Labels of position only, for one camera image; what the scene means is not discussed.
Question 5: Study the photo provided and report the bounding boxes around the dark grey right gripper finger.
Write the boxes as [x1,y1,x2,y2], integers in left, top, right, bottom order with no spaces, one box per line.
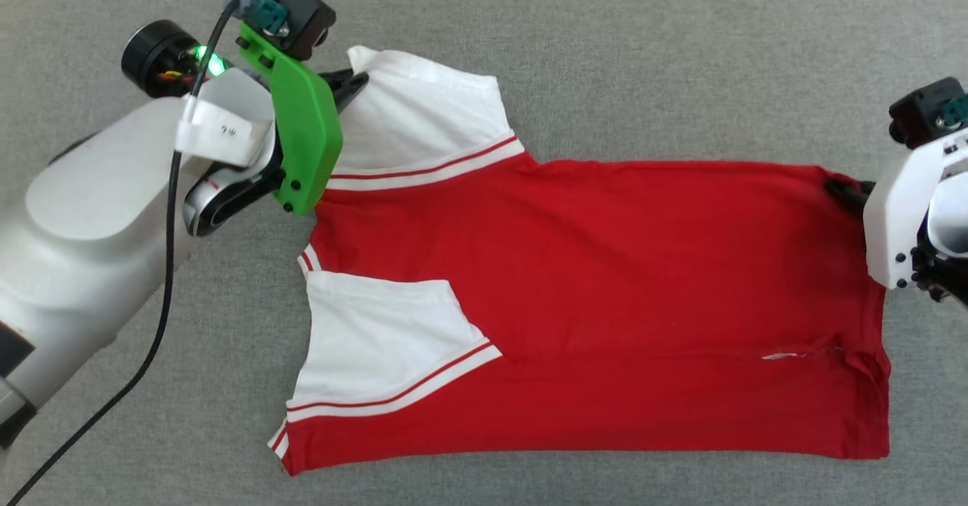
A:
[824,175,877,216]

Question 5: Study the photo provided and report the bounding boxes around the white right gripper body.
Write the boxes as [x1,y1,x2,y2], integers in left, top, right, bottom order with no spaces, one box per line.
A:
[861,131,968,290]

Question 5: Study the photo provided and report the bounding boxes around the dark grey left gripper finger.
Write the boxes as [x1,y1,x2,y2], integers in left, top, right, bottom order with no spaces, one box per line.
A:
[321,69,371,114]

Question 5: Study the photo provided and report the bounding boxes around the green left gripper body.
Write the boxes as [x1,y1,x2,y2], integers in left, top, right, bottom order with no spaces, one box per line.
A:
[237,20,345,216]

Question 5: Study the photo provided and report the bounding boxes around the red and white basketball jersey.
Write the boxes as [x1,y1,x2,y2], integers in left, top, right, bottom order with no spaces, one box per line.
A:
[266,45,892,478]

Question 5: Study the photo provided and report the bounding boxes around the white paper label tape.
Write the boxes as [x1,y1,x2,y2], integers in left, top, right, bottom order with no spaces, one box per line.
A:
[175,67,278,169]

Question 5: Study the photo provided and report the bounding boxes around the teal left camera cable plug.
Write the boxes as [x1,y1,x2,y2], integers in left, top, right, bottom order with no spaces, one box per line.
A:
[225,0,289,36]

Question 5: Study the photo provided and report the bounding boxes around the teal camera cable plug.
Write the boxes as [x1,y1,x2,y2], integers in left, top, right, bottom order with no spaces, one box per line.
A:
[225,0,289,36]
[937,96,968,131]

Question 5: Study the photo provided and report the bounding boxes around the teal right camera cable plug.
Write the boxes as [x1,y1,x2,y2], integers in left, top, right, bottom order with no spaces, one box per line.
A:
[937,96,968,131]

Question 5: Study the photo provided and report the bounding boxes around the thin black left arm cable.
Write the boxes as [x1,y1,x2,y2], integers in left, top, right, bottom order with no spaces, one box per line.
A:
[0,0,244,506]

